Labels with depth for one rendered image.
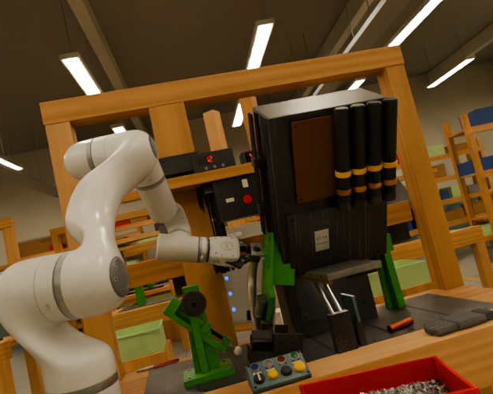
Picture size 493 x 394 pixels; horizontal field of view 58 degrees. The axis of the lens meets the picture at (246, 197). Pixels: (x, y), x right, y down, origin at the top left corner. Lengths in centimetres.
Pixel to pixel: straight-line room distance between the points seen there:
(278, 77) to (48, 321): 137
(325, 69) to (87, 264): 143
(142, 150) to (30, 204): 1115
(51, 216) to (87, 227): 1111
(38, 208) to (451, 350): 1130
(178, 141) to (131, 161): 75
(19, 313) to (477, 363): 110
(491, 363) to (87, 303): 104
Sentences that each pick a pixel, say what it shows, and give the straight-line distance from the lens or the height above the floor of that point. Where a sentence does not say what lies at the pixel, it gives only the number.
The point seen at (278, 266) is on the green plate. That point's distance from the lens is 138.
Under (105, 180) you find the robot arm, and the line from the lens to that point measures 99.
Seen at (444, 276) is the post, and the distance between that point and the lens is 203.
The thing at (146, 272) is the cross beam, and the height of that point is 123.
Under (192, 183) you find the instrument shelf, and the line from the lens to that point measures 161.
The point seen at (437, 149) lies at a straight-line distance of 974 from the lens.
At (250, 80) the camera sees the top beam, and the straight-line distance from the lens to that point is 187.
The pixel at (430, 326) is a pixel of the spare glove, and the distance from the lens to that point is 138.
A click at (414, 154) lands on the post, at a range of 202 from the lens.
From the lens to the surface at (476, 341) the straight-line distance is 138.
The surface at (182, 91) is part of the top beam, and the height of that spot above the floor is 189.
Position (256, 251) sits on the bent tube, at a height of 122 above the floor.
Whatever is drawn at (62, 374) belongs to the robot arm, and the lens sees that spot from 84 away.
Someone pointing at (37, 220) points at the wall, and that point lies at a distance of 1207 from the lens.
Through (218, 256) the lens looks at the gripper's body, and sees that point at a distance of 142.
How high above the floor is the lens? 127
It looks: 5 degrees up
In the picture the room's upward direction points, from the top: 13 degrees counter-clockwise
